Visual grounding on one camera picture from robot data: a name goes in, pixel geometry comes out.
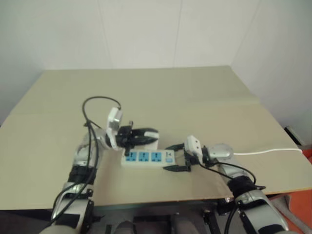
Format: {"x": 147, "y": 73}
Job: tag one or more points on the orange object beside table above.
{"x": 303, "y": 202}

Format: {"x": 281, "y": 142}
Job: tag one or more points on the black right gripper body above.
{"x": 189, "y": 159}

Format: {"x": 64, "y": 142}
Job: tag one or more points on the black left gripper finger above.
{"x": 146, "y": 129}
{"x": 142, "y": 141}

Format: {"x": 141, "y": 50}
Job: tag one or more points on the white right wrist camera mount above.
{"x": 193, "y": 146}

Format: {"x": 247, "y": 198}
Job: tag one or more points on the white power strip blue sockets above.
{"x": 148, "y": 162}

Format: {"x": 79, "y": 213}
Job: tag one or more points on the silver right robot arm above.
{"x": 256, "y": 202}

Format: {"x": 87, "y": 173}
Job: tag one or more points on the dark rounded shape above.
{"x": 125, "y": 226}

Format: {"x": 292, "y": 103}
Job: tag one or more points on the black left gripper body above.
{"x": 123, "y": 137}

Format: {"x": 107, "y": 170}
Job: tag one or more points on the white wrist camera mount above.
{"x": 113, "y": 122}
{"x": 193, "y": 146}

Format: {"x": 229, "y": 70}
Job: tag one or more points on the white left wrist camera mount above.
{"x": 113, "y": 122}

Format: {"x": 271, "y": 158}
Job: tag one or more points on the dark object beside table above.
{"x": 296, "y": 135}

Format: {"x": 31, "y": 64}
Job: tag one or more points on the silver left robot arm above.
{"x": 80, "y": 161}

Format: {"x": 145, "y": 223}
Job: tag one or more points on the white charger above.
{"x": 153, "y": 135}

